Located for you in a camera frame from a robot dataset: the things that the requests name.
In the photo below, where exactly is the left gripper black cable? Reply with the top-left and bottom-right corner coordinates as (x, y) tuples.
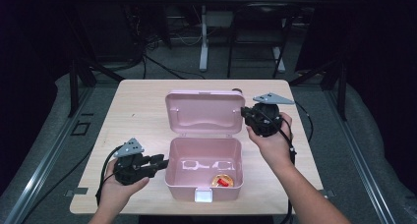
(95, 144), (123, 206)

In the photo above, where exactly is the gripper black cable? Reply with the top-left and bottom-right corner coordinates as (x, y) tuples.
(262, 110), (298, 224)
(95, 144), (123, 206)

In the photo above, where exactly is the short white desk foot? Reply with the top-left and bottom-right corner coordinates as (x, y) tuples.
(272, 46), (286, 74)

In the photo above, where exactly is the round gold tin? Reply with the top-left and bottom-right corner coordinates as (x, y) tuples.
(210, 173), (235, 189)

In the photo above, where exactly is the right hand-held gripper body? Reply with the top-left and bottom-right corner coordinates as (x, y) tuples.
(245, 92), (295, 139)

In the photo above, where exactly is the thin black floor cable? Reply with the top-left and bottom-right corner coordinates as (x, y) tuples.
(19, 146), (96, 224)

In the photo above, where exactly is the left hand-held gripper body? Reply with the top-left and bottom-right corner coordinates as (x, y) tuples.
(112, 138), (157, 187)

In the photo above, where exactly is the thick black floor cable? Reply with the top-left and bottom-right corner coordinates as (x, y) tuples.
(142, 53), (206, 81)

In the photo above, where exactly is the white floor cable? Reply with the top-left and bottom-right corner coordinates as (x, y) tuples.
(173, 31), (203, 47)

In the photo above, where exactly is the person's left hand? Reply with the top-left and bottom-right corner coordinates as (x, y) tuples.
(97, 159), (150, 215)

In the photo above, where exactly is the person's right hand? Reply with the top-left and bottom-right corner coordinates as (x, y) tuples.
(246, 112), (294, 168)

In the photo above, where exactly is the pink storage box white handle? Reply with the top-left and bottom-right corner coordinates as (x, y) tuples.
(164, 89), (246, 203)

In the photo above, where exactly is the black chair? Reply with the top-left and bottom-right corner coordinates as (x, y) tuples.
(226, 2), (294, 80)

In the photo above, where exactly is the bundle of black cables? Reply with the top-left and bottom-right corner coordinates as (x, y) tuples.
(129, 4), (171, 56)

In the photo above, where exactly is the tall white desk leg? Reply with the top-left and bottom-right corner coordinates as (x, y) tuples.
(199, 5), (209, 73)

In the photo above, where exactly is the looped black cable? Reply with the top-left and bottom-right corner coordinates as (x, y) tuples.
(294, 100), (315, 143)

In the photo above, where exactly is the aluminium floor rail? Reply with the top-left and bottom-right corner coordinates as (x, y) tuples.
(3, 85), (96, 224)
(324, 85), (397, 224)

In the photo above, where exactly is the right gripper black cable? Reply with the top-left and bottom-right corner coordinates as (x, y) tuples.
(262, 110), (298, 224)

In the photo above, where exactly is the black metal stand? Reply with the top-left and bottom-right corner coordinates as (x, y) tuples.
(67, 58), (126, 119)
(289, 58), (348, 122)

